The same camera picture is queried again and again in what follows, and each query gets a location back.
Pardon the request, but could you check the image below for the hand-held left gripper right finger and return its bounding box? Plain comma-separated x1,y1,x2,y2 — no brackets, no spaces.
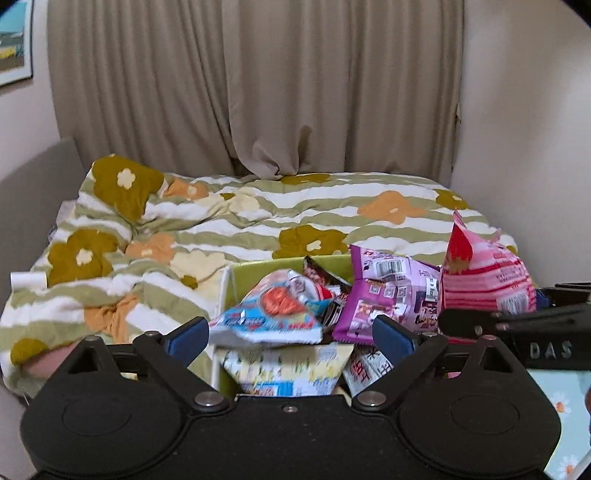
352,315,528,412

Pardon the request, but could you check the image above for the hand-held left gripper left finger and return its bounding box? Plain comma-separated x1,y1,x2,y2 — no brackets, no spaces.
59,316,232,413

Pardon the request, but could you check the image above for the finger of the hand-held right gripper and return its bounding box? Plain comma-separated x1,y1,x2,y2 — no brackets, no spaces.
438,307,509,335

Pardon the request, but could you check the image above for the pink striped snack bag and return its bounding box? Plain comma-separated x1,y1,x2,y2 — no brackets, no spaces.
438,210,539,318

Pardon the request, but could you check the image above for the green cardboard box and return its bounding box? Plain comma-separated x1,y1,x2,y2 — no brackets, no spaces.
211,252,354,398

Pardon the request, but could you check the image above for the blue and white snack bag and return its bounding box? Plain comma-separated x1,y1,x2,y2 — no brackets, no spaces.
209,269,335,346

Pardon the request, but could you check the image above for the magenta snack bag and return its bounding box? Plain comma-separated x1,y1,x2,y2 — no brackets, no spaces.
332,244,443,345

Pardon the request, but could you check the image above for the white red-print snack packet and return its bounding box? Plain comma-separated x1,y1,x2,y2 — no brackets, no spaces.
343,345,394,398

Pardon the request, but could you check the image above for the light blue daisy cloth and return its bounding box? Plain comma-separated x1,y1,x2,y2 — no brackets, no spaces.
525,368,591,480

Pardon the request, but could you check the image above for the dark snack packet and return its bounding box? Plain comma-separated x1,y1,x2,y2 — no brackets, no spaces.
302,255,352,326

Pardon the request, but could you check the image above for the yellow and white snack bag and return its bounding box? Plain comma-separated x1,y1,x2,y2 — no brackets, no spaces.
221,343,355,398

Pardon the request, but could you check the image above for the pink plush toy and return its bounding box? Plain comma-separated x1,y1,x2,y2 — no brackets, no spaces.
22,347,71,380

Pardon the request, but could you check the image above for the floral striped blanket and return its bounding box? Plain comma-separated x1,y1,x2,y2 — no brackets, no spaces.
0,154,521,398

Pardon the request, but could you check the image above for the white paper roll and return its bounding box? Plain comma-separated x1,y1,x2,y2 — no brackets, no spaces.
9,271,48,290

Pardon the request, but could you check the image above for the grey bed headboard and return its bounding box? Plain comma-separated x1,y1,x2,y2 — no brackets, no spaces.
0,136,89,308

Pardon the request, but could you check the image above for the beige curtain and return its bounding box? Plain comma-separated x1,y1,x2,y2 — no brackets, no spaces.
46,0,466,182

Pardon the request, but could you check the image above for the framed wall picture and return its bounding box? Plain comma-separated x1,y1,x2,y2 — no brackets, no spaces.
0,0,36,89

